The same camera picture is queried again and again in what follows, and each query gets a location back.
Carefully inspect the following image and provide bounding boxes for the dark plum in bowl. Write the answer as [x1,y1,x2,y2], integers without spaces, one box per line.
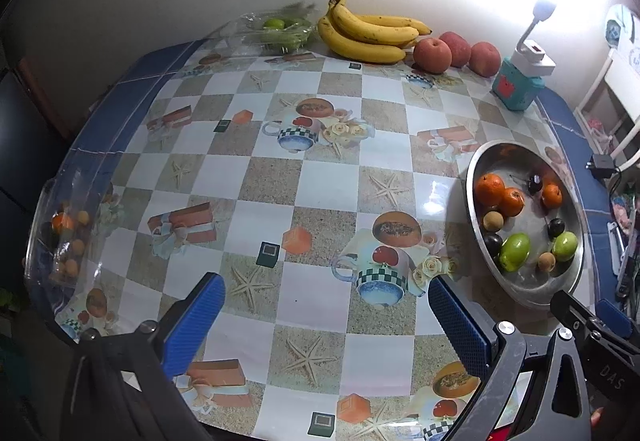
[547,218,565,241]

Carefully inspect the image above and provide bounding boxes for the large orange mandarin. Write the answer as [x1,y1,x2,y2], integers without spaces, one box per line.
[498,187,525,218]

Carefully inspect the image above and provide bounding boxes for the small dark plum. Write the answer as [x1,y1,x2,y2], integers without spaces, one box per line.
[526,174,544,196]

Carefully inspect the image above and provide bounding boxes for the yellow banana bunch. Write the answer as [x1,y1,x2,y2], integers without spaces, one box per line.
[317,0,432,65]

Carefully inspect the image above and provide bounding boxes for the plastic bag small fruits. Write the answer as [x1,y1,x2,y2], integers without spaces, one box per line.
[25,166,124,317]

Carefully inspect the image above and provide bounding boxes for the white shelf rack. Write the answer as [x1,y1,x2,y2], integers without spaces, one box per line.
[572,5,640,172]

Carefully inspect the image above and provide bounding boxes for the right red apple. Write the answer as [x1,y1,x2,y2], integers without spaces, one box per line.
[469,41,502,78]

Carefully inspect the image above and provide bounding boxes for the patterned tablecloth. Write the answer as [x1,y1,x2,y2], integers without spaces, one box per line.
[46,42,615,440]

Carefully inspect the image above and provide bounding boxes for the black power adapter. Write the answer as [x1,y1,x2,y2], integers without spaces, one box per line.
[586,154,618,180]

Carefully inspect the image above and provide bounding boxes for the green mango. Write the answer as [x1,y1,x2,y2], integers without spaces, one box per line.
[499,233,530,272]

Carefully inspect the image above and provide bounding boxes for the brown longan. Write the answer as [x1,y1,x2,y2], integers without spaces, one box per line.
[537,251,556,273]
[482,210,504,233]

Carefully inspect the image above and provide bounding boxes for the red apple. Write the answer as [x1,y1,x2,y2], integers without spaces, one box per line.
[438,31,471,68]
[469,41,502,78]
[413,38,452,75]

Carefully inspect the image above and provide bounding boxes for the teal toy box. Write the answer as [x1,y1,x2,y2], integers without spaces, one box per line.
[491,58,544,112]

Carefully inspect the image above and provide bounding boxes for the middle red apple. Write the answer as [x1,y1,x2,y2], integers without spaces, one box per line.
[438,31,471,68]

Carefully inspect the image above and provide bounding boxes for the white desk lamp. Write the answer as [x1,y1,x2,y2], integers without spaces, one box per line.
[511,1,556,78]

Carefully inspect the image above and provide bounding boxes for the green fruit in bowl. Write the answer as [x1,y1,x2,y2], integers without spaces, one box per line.
[551,231,578,262]

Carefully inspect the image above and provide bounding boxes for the orange mandarin with stem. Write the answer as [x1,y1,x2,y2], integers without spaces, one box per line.
[474,172,506,208]

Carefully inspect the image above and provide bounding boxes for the steel bowl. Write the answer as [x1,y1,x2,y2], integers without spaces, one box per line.
[465,141,585,311]

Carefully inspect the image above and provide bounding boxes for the plastic bag green fruits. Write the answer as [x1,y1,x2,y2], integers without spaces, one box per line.
[218,2,317,56]

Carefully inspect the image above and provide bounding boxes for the front red apple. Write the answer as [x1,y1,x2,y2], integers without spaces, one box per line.
[413,38,452,75]

